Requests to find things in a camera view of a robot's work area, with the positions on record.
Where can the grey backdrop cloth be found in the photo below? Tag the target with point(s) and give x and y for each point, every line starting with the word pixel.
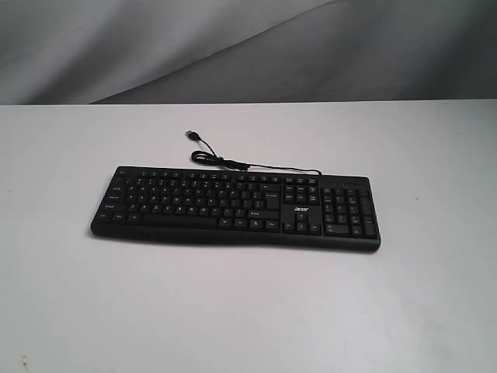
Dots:
pixel 136 52

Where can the black acer keyboard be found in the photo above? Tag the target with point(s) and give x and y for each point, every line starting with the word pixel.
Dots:
pixel 238 208

